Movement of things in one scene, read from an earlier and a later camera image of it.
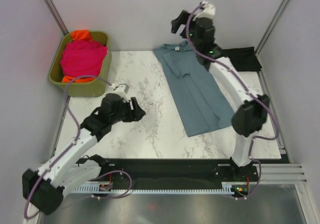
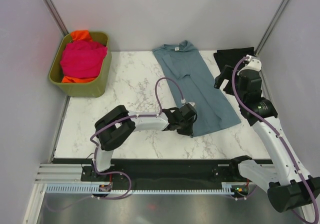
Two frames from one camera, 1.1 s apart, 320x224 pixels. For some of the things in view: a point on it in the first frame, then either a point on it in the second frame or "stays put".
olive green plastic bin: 96,88 stays put
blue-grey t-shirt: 202,105 stays put
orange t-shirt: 82,35 stays put
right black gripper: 182,19 → 227,74
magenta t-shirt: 82,57 stays put
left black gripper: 134,115 → 189,131
